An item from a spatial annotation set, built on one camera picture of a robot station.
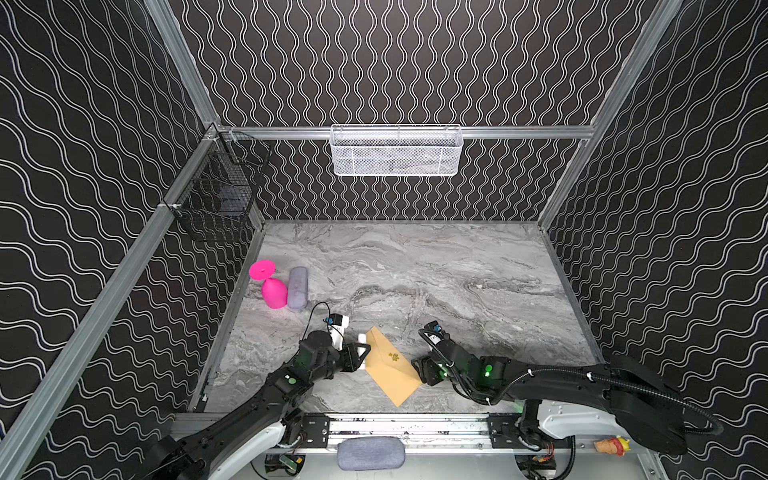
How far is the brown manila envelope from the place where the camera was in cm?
82

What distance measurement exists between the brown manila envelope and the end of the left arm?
1cm

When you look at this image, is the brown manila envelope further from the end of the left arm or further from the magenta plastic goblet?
the magenta plastic goblet

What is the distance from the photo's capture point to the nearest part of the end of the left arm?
0.73 meters
